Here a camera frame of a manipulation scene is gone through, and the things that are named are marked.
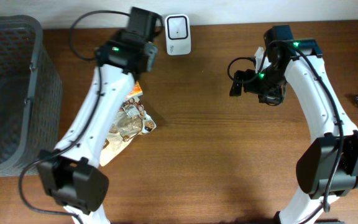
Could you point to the grey plastic basket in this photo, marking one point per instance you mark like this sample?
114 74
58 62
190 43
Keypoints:
30 94

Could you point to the small orange box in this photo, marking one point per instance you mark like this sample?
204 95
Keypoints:
136 91

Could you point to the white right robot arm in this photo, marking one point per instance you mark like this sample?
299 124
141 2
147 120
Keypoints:
328 170

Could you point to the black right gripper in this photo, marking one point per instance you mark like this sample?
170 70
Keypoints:
273 96

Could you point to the beige brown snack pouch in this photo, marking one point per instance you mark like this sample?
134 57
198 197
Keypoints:
132 120

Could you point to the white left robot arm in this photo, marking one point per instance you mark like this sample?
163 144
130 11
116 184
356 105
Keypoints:
69 173

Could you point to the white barcode scanner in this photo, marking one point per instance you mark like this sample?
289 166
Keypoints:
178 34

